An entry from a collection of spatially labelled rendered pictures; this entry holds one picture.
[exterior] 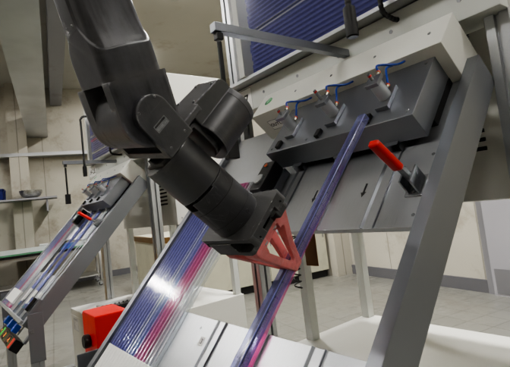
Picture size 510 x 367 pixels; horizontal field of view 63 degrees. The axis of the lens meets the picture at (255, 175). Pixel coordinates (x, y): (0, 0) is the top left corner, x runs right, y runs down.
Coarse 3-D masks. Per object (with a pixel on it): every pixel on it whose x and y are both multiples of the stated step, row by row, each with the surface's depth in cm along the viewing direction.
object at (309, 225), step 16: (352, 128) 60; (352, 144) 58; (336, 160) 57; (336, 176) 55; (320, 192) 54; (320, 208) 53; (304, 224) 52; (304, 240) 50; (288, 256) 50; (288, 272) 48; (272, 288) 47; (272, 304) 46; (256, 320) 46; (256, 336) 44; (240, 352) 44
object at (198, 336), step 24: (192, 336) 72; (216, 336) 67; (240, 336) 63; (168, 360) 72; (192, 360) 67; (216, 360) 63; (264, 360) 56; (288, 360) 53; (312, 360) 51; (336, 360) 48; (360, 360) 46
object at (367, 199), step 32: (256, 160) 104; (320, 160) 82; (352, 160) 74; (416, 160) 62; (288, 192) 82; (352, 192) 68; (384, 192) 62; (320, 224) 68; (352, 224) 62; (384, 224) 58
